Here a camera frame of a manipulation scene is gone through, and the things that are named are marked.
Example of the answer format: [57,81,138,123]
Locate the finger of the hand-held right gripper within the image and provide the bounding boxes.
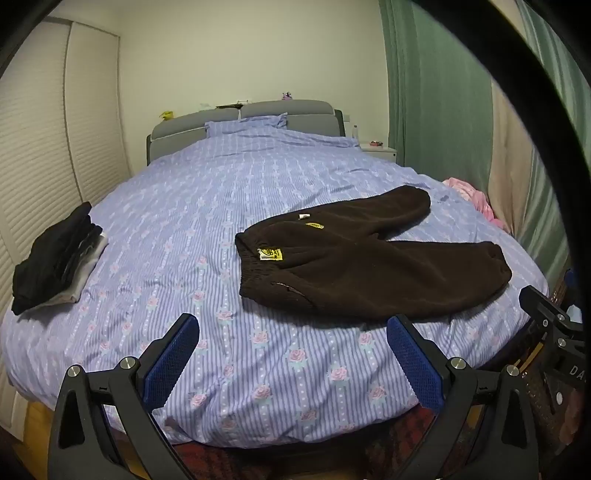
[519,285,573,340]

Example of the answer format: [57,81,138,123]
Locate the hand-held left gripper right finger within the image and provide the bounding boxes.
[387,315,541,480]

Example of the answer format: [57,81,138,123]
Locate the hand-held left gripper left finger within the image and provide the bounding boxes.
[47,313,200,480]

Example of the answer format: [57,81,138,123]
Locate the dark brown fleece pants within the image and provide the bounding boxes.
[235,185,513,322]

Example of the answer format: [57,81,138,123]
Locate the pink cloth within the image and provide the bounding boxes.
[442,176,509,232]

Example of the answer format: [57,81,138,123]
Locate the dark red patterned rug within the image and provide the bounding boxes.
[139,360,591,480]

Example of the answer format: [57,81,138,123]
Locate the beige curtain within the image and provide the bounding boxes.
[488,80,539,234]

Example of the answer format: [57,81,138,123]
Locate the stack of folded dark clothes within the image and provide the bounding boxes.
[11,202,110,316]

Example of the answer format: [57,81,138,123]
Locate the purple floral striped bed cover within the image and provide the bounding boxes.
[0,121,550,446]

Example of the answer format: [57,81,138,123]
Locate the white nightstand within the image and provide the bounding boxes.
[359,142,398,162]

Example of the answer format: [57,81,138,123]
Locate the green curtain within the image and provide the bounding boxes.
[436,0,591,296]
[515,0,578,278]
[379,0,497,192]

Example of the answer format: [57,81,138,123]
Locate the purple striped pillow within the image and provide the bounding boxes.
[204,115,288,138]

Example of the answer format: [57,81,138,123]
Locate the grey padded headboard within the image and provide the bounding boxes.
[147,99,346,166]

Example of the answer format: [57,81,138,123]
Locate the white louvred wardrobe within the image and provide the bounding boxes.
[0,17,134,439]

